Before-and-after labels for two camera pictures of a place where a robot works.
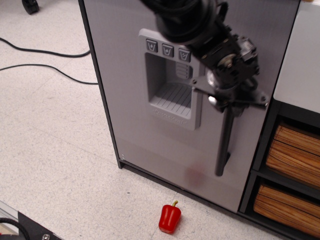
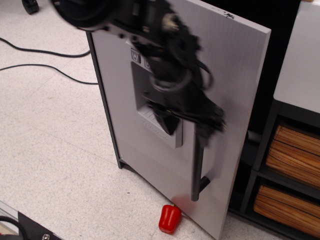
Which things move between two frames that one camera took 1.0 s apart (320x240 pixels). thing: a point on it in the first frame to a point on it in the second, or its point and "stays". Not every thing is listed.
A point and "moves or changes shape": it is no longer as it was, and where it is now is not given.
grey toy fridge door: (166, 128) moves or changes shape
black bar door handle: (222, 156) to (198, 184)
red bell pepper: (169, 218) stays
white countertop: (298, 84) stays
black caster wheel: (31, 6) stays
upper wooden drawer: (296, 154) stays
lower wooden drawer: (288, 207) stays
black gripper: (235, 84) to (181, 93)
